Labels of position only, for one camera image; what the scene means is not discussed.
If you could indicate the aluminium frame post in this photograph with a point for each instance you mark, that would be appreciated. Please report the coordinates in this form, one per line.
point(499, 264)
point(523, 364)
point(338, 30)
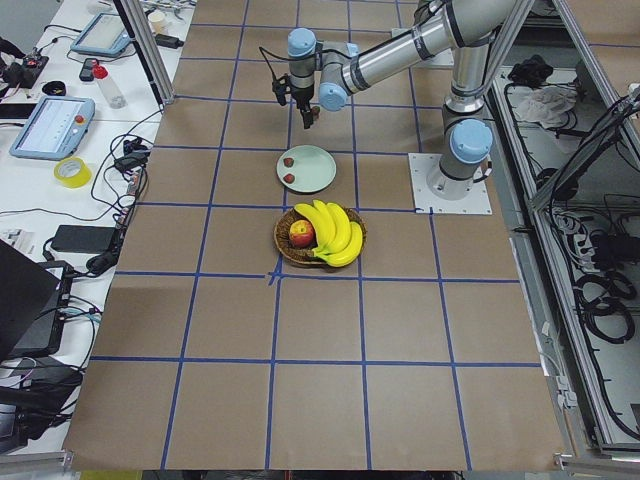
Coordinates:
point(140, 33)

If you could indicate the clear bottle red cap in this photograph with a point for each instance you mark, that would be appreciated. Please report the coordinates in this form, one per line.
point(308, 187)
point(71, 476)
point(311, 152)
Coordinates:
point(108, 87)

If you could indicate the black laptop computer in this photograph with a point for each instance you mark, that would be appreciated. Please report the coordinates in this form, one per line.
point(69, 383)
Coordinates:
point(33, 296)

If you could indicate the blue teach pendant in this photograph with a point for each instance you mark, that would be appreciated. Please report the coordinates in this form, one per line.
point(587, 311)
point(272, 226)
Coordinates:
point(54, 129)
point(105, 36)

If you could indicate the near blue teach pendant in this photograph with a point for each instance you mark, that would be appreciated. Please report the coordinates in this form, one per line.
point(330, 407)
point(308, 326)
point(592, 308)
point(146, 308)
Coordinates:
point(54, 129)

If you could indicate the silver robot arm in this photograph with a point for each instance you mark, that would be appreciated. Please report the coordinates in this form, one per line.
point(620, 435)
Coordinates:
point(479, 34)
point(468, 139)

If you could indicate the red yellow apple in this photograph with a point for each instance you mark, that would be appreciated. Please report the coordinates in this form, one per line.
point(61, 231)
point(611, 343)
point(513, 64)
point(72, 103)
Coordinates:
point(301, 234)

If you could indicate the light green plate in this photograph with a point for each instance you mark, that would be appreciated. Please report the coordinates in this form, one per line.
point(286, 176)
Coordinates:
point(314, 169)

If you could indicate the yellow banana bunch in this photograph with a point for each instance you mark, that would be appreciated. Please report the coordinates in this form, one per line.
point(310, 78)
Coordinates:
point(338, 239)

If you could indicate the far blue teach pendant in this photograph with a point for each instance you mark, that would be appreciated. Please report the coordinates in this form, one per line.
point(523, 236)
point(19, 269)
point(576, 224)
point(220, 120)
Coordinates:
point(105, 36)

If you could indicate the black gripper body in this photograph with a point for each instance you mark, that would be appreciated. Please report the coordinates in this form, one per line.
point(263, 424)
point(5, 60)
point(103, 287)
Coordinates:
point(301, 95)

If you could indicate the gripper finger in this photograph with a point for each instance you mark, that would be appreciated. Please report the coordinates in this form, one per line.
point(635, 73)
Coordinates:
point(307, 117)

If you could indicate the white crumpled cloth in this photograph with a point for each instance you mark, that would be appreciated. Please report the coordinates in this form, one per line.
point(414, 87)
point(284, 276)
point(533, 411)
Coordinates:
point(548, 106)

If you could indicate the brown wicker basket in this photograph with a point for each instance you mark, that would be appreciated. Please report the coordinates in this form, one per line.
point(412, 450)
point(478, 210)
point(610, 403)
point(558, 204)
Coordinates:
point(296, 255)

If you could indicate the yellow tape roll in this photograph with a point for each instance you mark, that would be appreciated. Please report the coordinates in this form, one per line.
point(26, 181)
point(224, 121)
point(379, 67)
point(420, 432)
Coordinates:
point(72, 173)

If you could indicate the black power adapter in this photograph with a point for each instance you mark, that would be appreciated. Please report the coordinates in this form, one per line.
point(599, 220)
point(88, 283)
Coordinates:
point(83, 239)

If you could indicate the paper cup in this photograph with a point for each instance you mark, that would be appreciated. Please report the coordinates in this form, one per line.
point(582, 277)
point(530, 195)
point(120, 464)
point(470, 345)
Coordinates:
point(158, 21)

